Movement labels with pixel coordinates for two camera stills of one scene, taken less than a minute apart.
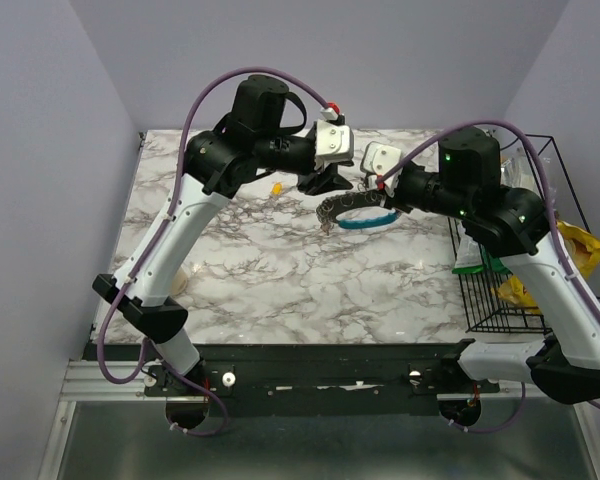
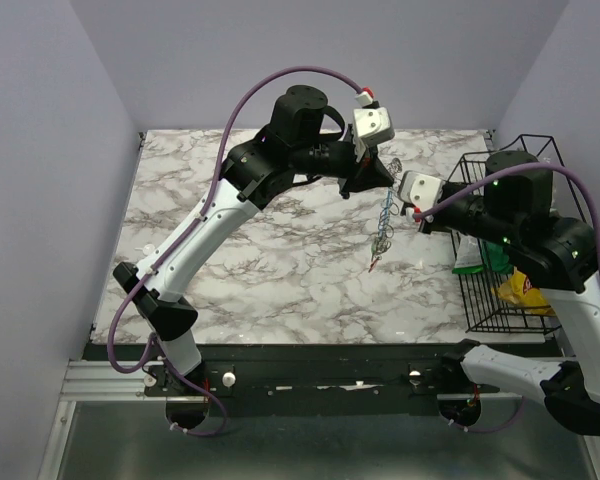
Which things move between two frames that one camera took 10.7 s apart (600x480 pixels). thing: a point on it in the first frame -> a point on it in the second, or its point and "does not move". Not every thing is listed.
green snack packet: x=473 y=257 does not move
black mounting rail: x=304 y=369 does not move
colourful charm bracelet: x=333 y=206 -> x=383 y=242
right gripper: x=395 y=201 -> x=431 y=221
